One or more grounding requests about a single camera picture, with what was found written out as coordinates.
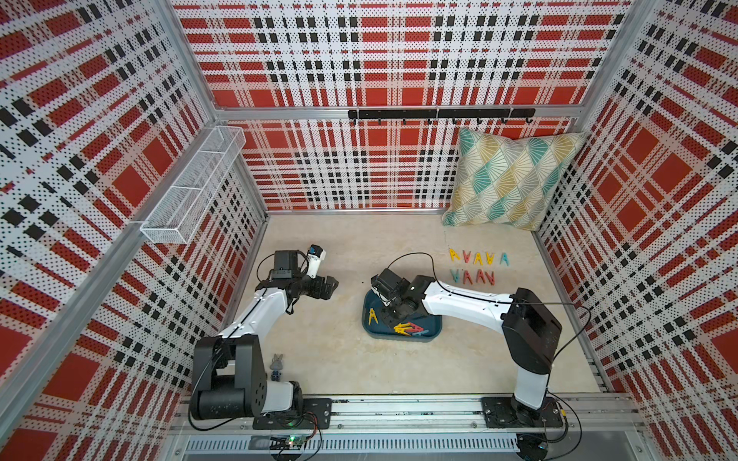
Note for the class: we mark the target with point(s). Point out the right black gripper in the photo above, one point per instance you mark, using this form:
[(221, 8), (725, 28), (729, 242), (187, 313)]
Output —
[(388, 318)]

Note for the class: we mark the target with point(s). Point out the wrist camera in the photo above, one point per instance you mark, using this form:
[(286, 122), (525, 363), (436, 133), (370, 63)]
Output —
[(285, 266), (388, 286)]

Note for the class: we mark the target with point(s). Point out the teal plastic storage tray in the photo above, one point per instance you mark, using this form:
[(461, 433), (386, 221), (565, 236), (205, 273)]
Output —
[(433, 324)]

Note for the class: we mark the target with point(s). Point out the patterned green yellow pillow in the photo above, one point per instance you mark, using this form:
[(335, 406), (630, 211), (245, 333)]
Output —
[(508, 181)]

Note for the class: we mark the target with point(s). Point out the yellow clothespin eleventh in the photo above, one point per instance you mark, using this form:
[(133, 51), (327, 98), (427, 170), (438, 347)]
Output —
[(372, 318)]

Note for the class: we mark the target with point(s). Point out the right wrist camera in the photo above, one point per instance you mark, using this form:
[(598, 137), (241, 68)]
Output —
[(388, 286)]

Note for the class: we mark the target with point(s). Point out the yellow clothespin in tray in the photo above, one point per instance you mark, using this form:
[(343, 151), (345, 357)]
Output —
[(409, 329)]

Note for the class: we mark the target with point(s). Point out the grey rabbit figurine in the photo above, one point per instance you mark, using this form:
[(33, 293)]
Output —
[(277, 367)]

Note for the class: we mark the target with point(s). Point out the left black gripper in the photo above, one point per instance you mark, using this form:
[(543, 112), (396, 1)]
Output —
[(327, 288)]

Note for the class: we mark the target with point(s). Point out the black hook rail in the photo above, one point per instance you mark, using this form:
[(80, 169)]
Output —
[(503, 114)]

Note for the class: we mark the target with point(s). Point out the white wire mesh shelf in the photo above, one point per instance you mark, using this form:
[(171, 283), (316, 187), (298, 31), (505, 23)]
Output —
[(178, 216)]

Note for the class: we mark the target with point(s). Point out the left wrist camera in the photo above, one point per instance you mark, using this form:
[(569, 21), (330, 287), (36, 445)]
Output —
[(285, 266)]

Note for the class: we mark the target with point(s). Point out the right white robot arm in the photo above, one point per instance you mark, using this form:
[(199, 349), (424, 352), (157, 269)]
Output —
[(530, 330)]

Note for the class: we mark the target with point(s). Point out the green circuit board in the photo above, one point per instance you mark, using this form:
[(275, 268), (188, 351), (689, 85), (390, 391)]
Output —
[(287, 443)]

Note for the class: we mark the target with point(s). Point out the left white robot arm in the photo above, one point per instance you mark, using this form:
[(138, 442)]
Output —
[(230, 379)]

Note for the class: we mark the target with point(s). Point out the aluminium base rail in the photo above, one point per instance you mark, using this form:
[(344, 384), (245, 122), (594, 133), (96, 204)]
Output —
[(581, 426)]

